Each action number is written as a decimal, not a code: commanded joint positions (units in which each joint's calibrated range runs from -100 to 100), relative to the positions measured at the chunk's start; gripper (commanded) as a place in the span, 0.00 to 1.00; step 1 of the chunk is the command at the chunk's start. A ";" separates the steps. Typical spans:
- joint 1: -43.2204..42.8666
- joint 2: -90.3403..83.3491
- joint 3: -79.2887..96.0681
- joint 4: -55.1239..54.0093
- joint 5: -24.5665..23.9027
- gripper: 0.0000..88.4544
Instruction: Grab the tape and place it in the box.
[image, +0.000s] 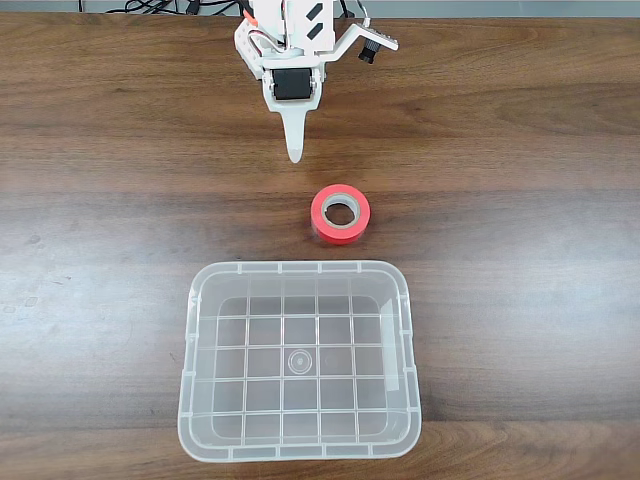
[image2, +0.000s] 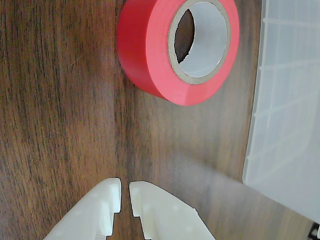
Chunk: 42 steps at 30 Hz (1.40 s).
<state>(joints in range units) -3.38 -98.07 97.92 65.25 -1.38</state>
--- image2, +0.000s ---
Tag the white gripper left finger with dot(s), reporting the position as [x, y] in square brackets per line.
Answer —
[95, 207]

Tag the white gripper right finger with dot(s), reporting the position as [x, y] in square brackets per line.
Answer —
[165, 212]

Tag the red tape roll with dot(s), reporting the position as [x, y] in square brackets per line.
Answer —
[140, 50]

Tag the clear plastic box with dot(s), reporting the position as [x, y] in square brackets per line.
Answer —
[287, 125]

